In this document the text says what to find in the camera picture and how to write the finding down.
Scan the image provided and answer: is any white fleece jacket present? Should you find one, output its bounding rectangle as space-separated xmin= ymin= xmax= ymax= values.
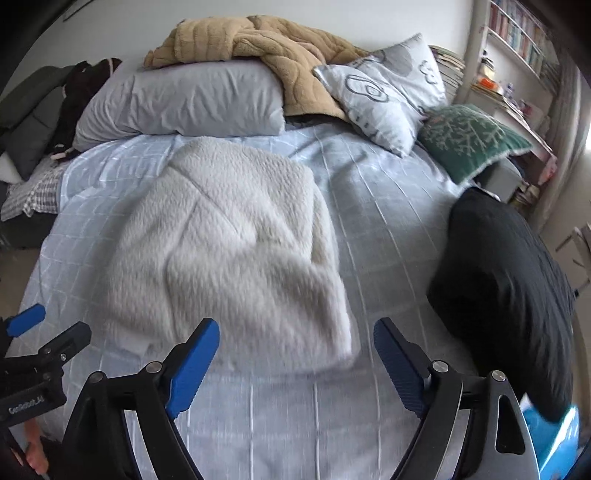
xmin=104 ymin=137 xmax=360 ymax=376

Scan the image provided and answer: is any person's left hand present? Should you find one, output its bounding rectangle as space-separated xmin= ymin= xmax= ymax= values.
xmin=24 ymin=419 xmax=49 ymax=475

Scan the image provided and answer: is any grey plaid cloth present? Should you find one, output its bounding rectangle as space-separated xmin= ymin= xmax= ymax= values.
xmin=1 ymin=158 xmax=70 ymax=222

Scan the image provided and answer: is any blue plastic bin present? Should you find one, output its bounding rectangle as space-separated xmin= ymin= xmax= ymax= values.
xmin=520 ymin=396 xmax=579 ymax=480

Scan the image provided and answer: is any green coral pattern cushion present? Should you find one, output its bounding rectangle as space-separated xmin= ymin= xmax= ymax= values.
xmin=418 ymin=104 xmax=533 ymax=184

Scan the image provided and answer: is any grey patterned pillow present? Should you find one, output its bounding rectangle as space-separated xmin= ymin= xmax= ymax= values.
xmin=314 ymin=33 xmax=448 ymax=157

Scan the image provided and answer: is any stack of magazines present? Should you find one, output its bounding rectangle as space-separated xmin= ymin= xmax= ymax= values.
xmin=430 ymin=45 xmax=465 ymax=104

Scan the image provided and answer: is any white bookshelf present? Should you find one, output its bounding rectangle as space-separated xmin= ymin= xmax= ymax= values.
xmin=455 ymin=1 xmax=558 ymax=219

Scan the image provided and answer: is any tan plush blanket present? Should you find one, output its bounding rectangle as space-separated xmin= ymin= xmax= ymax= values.
xmin=143 ymin=15 xmax=367 ymax=120

